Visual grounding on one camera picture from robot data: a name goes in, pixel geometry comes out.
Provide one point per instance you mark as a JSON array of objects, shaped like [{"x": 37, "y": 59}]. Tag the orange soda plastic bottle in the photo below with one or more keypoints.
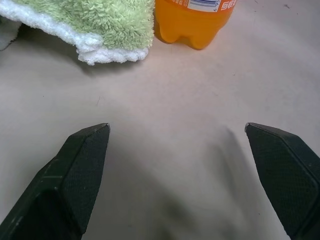
[{"x": 190, "y": 25}]

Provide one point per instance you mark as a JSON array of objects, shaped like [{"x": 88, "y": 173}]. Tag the green and white fluffy towel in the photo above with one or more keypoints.
[{"x": 100, "y": 22}]

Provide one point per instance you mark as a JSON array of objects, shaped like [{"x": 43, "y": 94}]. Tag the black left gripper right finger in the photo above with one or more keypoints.
[{"x": 285, "y": 180}]

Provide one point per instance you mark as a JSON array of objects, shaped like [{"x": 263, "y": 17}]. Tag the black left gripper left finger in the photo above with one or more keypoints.
[{"x": 75, "y": 175}]

